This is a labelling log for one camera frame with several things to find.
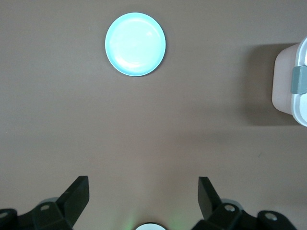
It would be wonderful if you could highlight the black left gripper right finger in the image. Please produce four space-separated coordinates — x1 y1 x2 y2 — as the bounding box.
193 176 300 230

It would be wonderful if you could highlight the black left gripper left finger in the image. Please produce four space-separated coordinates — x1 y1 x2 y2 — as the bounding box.
0 176 90 230

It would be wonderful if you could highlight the brown table mat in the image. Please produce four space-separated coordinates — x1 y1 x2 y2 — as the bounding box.
0 0 307 230

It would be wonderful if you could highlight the white lidded storage box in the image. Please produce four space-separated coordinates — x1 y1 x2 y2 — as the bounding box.
272 35 307 127

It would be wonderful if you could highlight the light blue round plate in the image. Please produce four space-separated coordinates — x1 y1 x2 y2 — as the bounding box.
105 12 166 77

